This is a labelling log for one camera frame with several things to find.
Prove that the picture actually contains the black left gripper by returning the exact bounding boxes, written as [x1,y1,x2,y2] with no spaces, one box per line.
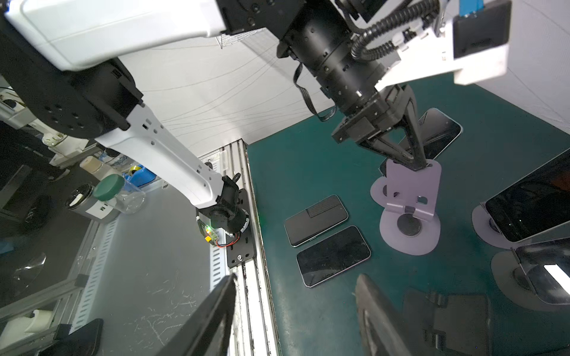
[332,85,428,171]

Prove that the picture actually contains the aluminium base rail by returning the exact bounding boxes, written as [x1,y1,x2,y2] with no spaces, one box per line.
[217,139,281,355]

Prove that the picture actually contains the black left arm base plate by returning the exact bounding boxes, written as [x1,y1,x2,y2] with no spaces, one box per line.
[226,189,257,268]

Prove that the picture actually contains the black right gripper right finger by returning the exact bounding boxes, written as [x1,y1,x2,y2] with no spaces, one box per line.
[355,274,412,355]

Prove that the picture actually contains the pink phone on back stand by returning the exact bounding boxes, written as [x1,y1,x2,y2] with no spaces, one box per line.
[514,238,569,305]

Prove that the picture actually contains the black folding phone stand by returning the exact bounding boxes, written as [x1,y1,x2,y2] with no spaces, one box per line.
[403,289,492,355]

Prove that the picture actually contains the white slotted cable duct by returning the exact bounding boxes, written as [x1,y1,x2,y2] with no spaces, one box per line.
[71,218,119,332]

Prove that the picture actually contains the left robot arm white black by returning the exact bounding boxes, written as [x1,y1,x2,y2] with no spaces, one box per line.
[1,1,442,234]

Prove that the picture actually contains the purple phone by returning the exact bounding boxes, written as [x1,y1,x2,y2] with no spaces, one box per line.
[296,225,372,288]

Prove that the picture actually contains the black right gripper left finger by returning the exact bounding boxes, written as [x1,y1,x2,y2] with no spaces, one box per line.
[158,274,237,355]

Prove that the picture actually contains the blue object off table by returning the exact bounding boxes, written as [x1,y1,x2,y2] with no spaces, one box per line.
[124,165,157,187]

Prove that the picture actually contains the round grey stand back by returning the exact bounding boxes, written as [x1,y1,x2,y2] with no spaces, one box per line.
[491,251,569,312]

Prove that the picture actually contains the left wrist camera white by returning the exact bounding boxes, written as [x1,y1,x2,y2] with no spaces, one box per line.
[375,1,512,90]

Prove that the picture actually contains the green lid clear jar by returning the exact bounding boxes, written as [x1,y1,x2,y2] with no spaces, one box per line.
[93,174,146,214]

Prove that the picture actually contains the silver phone black screen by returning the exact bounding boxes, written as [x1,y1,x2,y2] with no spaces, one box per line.
[284,194,349,248]

